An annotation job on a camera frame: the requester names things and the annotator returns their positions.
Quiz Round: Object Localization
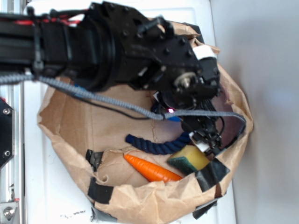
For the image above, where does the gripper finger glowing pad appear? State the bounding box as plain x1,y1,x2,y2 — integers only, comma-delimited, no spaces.
189,132,222,154

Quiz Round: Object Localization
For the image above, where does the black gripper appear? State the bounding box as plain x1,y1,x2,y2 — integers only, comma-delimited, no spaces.
83,2,221,109

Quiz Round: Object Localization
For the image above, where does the dark blue twisted rope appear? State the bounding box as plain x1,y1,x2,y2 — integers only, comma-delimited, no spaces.
125,130,191,155

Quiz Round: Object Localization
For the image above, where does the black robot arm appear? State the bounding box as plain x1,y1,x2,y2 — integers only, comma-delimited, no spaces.
0,2,221,154

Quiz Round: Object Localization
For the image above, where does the yellow green sponge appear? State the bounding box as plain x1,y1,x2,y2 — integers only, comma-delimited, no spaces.
167,145,210,175

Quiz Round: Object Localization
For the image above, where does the orange plastic carrot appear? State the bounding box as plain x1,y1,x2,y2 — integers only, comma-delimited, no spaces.
124,154,182,182

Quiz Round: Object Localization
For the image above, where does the brown paper bag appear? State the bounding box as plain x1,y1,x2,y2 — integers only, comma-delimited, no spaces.
36,17,254,224

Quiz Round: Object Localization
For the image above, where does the grey braided cable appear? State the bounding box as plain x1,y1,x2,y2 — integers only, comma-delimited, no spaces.
0,73,247,150

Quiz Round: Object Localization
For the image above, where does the aluminium rail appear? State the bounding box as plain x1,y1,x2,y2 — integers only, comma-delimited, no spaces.
0,0,26,224

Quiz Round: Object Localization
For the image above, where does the black octagonal mount plate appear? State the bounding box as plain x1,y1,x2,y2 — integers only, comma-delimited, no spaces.
0,98,15,169

